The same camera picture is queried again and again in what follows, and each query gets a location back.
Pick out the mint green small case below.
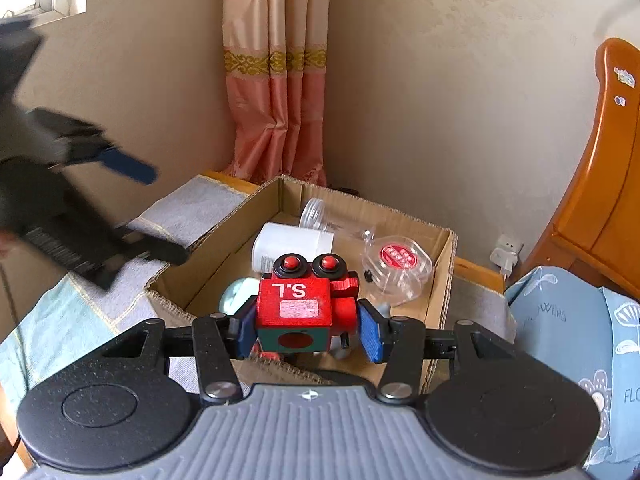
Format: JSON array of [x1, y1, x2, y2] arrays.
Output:
[[218, 277, 258, 313]]

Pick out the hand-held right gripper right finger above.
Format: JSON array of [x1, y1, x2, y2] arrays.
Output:
[[357, 300, 521, 403]]

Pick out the wooden bed headboard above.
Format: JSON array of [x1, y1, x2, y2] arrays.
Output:
[[520, 37, 640, 306]]

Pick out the white wall plug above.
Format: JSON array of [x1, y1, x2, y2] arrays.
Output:
[[490, 234, 524, 277]]

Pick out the red wooden robot toy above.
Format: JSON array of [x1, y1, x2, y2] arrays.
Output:
[[255, 254, 361, 361]]

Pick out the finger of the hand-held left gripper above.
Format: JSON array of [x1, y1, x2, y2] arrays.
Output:
[[65, 142, 158, 183], [117, 230, 188, 265]]

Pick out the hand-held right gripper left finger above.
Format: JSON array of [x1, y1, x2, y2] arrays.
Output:
[[102, 302, 258, 407]]

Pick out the cardboard box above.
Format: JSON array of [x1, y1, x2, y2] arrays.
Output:
[[145, 175, 458, 396]]

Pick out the white plastic bottle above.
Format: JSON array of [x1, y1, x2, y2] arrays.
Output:
[[252, 222, 335, 273]]

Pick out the pink curtain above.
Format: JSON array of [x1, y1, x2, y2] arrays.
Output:
[[222, 0, 333, 186]]

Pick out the clear plastic jar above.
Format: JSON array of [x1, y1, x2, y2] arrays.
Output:
[[299, 198, 373, 241]]

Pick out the clear plastic tape box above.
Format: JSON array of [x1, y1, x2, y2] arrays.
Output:
[[361, 229, 433, 307]]

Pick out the striped table cloth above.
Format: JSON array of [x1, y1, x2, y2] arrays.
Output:
[[0, 175, 518, 411]]

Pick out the blue flowered bed sheet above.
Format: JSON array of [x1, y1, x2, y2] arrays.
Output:
[[505, 266, 640, 480]]

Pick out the blue flowered pillow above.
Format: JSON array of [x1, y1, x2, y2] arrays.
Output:
[[600, 287, 640, 461]]

